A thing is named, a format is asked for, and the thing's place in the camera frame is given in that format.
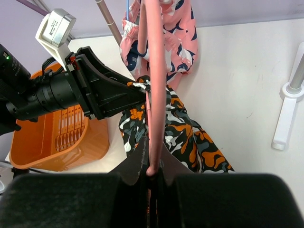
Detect orange camouflage shorts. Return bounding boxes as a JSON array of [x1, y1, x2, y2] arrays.
[[118, 85, 234, 173]]

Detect pink wire hanger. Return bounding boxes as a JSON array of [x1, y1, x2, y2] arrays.
[[138, 0, 166, 177]]

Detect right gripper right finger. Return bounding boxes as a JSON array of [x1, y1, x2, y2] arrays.
[[159, 147, 304, 228]]

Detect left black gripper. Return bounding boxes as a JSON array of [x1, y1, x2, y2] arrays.
[[65, 46, 146, 120]]

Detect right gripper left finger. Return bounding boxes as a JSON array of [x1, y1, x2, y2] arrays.
[[0, 137, 149, 228]]

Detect blue wire hanger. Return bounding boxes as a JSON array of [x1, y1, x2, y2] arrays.
[[126, 0, 130, 21]]

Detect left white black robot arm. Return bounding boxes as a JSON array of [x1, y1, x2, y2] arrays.
[[0, 47, 146, 134]]

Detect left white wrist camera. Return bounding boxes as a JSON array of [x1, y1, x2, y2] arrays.
[[35, 9, 76, 70]]

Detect pink patterned shorts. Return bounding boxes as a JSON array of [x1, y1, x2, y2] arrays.
[[120, 0, 199, 89]]

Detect orange plastic basket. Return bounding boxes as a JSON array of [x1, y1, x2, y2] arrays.
[[9, 63, 110, 172]]

